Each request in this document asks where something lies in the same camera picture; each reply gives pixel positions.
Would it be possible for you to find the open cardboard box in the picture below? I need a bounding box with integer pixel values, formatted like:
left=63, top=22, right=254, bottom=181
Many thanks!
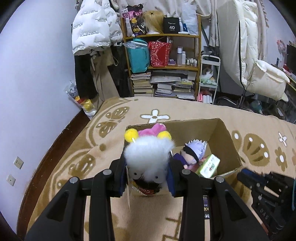
left=123, top=117, right=243, bottom=197

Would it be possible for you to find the teal bag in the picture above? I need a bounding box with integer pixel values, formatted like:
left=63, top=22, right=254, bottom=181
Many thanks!
left=125, top=39, right=150, bottom=74

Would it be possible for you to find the stack of books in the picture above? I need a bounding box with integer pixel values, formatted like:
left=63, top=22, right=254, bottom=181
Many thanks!
left=130, top=69, right=197, bottom=100

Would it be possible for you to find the green tissue pack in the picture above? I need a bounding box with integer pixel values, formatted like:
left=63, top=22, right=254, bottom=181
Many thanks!
left=196, top=154, right=220, bottom=178

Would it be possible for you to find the white rolling cart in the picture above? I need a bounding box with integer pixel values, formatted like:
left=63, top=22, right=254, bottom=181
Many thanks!
left=197, top=54, right=221, bottom=104

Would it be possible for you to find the black box with 40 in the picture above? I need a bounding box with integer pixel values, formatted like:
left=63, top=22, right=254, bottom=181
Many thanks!
left=163, top=17, right=180, bottom=34

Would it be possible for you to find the black tissue pack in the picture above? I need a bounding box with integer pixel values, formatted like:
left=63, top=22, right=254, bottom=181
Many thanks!
left=203, top=195, right=210, bottom=220

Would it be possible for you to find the white wall outlet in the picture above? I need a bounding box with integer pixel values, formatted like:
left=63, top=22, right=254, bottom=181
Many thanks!
left=13, top=157, right=23, bottom=169
left=6, top=174, right=16, bottom=186

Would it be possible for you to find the white puffer jacket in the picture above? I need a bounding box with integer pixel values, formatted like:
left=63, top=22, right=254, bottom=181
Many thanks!
left=72, top=0, right=123, bottom=56

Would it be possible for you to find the black purple anime bag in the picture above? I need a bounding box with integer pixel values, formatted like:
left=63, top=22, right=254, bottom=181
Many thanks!
left=122, top=4, right=147, bottom=37

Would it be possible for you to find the white fluffy plush toy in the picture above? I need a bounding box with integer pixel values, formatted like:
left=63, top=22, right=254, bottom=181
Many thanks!
left=123, top=128, right=175, bottom=196

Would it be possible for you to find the white bottle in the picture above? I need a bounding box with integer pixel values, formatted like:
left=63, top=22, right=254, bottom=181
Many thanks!
left=182, top=51, right=186, bottom=65

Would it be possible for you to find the wooden bookshelf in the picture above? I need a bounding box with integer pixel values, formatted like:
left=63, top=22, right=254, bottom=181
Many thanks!
left=121, top=11, right=201, bottom=100

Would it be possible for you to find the red patterned bag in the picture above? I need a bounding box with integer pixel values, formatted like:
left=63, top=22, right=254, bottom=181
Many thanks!
left=148, top=41, right=172, bottom=68

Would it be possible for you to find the beige hanging coat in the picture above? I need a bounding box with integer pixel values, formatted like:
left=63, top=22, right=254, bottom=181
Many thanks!
left=90, top=48, right=119, bottom=107

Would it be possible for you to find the cream reclining chair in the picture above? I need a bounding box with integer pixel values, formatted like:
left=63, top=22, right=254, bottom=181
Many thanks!
left=216, top=1, right=290, bottom=102

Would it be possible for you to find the white plastic bag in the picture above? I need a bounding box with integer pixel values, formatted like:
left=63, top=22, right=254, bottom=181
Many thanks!
left=181, top=2, right=199, bottom=35

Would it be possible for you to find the plastic bag of toys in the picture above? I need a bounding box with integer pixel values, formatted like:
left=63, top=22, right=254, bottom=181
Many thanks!
left=64, top=81, right=97, bottom=120

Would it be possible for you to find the purple haired plush doll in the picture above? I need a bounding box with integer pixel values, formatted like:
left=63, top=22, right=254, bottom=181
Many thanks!
left=173, top=139, right=207, bottom=170

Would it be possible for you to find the blonde wig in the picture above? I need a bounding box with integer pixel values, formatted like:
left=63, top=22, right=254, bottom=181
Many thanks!
left=142, top=11, right=165, bottom=35

